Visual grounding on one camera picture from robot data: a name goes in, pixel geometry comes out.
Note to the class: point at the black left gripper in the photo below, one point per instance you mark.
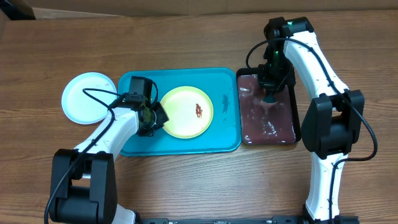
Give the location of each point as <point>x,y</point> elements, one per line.
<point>162,117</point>

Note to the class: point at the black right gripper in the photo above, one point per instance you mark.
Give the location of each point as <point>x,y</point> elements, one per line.
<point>268,83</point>

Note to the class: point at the green sponge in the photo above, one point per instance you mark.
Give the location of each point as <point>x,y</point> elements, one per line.
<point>268,101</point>

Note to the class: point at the yellow plate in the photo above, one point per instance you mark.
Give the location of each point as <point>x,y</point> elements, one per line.
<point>190,112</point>

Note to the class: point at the light blue plate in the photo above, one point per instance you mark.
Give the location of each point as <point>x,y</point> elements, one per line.
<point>79,107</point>

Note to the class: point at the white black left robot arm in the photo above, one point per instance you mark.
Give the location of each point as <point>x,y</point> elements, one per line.
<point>83,184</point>

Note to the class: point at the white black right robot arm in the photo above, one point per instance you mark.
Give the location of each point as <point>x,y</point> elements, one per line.
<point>332,123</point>

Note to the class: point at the black tray with water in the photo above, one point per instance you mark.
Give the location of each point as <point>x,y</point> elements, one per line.
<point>266,123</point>

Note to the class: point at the teal plastic tray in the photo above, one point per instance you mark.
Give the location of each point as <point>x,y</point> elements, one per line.
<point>224,133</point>

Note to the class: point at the cardboard panel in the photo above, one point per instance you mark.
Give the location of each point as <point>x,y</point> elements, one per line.
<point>199,7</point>

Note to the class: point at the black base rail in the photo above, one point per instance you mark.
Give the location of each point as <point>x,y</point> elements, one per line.
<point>278,219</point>

